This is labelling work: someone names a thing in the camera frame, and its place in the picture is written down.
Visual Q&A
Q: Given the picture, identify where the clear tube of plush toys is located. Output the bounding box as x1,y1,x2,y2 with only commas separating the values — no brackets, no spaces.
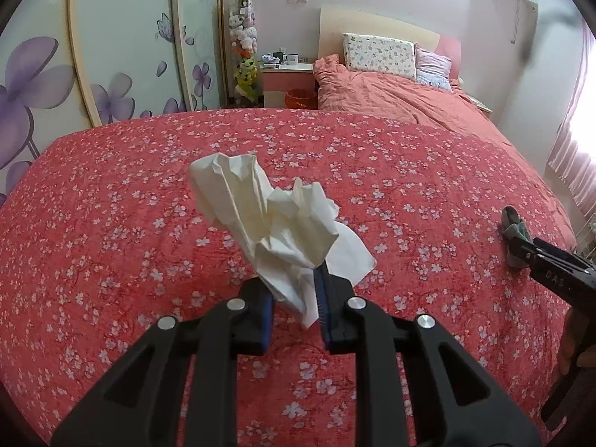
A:
226,0,260,105

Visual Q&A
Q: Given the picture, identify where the pink and white nightstand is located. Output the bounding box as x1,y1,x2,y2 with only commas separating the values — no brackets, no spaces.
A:
261,61,317,108
459,77,493,119

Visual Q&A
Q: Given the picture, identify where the person's right hand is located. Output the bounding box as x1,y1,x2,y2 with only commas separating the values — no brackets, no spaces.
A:
560,307,596,371

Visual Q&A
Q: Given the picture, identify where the pink curtain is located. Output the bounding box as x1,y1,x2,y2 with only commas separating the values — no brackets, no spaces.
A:
545,23,596,215

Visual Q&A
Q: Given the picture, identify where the white metal rack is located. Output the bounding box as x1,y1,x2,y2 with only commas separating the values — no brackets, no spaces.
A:
575,212,596,261

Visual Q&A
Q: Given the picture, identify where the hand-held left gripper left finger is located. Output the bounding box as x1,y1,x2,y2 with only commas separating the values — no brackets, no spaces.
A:
50,277,275,447

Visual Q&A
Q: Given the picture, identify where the white floral pillow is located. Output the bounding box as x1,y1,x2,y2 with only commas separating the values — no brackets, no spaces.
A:
342,32,417,80

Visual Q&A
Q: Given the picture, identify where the pink duvet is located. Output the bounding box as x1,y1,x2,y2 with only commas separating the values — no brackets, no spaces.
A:
312,54,494,133

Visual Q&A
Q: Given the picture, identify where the small orange bin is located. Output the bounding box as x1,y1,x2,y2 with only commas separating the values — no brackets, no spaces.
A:
285,88,312,110

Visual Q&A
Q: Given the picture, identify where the air conditioner pipe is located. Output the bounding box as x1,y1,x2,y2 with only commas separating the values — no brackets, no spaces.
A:
510,0,522,45

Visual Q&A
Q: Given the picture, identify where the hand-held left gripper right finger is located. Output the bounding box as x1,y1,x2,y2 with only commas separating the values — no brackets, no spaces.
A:
313,263,543,447

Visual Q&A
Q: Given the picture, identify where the pink striped pillow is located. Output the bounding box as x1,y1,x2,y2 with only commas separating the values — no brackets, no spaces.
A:
414,44,453,91

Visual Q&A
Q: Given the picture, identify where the grey-green cloth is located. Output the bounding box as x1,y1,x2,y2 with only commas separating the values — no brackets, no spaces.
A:
500,205,534,268

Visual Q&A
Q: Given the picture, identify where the red floral tablecloth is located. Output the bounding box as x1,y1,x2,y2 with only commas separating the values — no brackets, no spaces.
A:
0,108,578,447

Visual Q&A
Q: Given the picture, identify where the floral sliding door wardrobe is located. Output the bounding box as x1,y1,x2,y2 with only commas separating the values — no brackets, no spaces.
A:
0,0,224,206

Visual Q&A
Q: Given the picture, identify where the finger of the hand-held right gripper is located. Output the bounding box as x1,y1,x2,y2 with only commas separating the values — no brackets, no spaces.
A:
510,237,596,305

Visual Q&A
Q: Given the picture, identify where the beige and pink headboard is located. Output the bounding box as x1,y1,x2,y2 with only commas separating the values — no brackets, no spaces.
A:
319,7,462,80

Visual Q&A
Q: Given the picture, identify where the white tissue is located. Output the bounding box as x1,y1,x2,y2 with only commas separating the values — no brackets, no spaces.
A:
187,151,377,329

